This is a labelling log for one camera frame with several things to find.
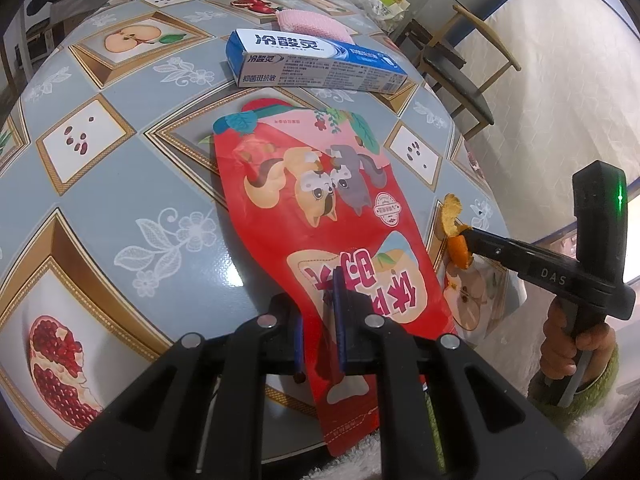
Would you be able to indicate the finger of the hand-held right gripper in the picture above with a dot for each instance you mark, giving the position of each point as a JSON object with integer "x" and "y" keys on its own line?
{"x": 505, "y": 255}

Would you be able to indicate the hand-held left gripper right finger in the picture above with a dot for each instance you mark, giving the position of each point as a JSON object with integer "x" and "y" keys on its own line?
{"x": 341, "y": 320}

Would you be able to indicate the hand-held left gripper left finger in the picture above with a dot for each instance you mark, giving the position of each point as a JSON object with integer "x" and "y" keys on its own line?
{"x": 299, "y": 350}

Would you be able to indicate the orange peel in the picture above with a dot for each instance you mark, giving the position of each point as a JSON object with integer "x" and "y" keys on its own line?
{"x": 457, "y": 250}

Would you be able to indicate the red cat print snack pouch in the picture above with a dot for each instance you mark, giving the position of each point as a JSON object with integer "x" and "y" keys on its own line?
{"x": 310, "y": 195}

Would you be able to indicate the blue toothpaste box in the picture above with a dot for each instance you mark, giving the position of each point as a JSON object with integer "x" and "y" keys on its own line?
{"x": 310, "y": 60}

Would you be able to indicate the pink sponge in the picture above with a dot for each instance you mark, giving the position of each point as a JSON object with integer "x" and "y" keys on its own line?
{"x": 315, "y": 24}

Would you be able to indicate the person's right hand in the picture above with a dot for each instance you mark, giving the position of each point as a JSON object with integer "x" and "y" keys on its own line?
{"x": 557, "y": 345}

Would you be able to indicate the white mattress with blue edge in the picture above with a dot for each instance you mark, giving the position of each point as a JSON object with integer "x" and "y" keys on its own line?
{"x": 550, "y": 85}

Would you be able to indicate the wooden chair with black seat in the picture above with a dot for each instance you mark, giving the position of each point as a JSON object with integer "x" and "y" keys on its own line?
{"x": 460, "y": 67}

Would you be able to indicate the fruit print tablecloth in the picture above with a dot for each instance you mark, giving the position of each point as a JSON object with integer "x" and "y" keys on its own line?
{"x": 150, "y": 175}

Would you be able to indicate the dark wooden stool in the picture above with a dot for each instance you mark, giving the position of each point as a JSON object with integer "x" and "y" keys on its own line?
{"x": 417, "y": 35}

